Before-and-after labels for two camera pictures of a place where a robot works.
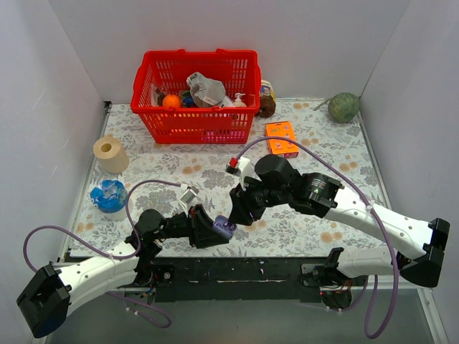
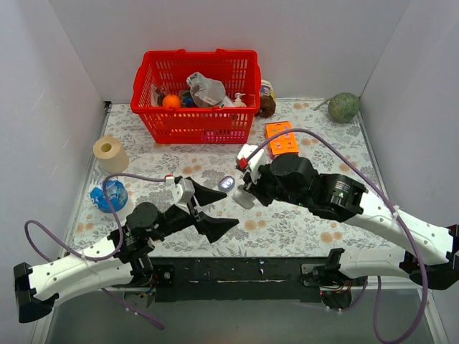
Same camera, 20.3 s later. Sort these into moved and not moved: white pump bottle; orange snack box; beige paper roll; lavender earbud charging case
Moved: lavender earbud charging case
Not moved: white pump bottle; beige paper roll; orange snack box
